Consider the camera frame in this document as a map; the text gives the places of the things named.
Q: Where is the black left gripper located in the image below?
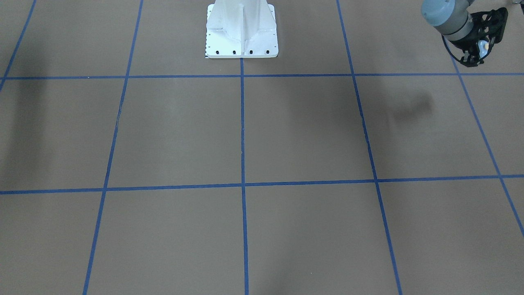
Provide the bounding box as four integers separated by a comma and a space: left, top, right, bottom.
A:
449, 7, 509, 67

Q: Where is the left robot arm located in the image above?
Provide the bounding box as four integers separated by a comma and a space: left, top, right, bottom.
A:
421, 0, 508, 67

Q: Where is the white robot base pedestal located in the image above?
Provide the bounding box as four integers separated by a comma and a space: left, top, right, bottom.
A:
205, 0, 279, 59

